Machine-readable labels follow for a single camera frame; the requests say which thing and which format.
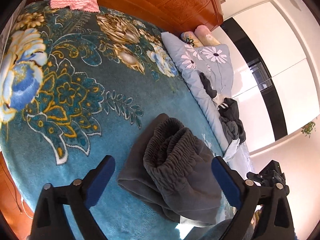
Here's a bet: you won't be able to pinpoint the dark grey sweatpants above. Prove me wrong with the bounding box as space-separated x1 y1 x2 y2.
117 114 222 227

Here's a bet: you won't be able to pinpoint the light blue shirt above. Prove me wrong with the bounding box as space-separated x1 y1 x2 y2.
223 138 240 163

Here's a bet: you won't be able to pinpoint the green plant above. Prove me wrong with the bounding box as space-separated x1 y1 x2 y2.
301 121 316 138

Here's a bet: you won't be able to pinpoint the grey garment on quilt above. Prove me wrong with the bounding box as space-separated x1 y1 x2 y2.
219 116 239 144

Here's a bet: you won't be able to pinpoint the black white jacket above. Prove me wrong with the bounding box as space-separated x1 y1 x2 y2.
199 73 246 145

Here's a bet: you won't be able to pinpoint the white black glossy wardrobe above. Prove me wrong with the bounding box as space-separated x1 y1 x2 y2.
213 2 319 152

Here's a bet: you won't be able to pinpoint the light blue floral quilt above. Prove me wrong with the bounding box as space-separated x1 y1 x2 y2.
161 32 253 178

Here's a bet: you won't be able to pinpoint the teal floral bed blanket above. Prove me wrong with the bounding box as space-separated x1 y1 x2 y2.
0 0 238 240

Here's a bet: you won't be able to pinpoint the pink floral pillow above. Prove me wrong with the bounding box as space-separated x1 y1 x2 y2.
194 25 220 46

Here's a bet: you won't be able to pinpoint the pink knitted cloth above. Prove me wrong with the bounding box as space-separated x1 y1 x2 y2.
50 0 100 12

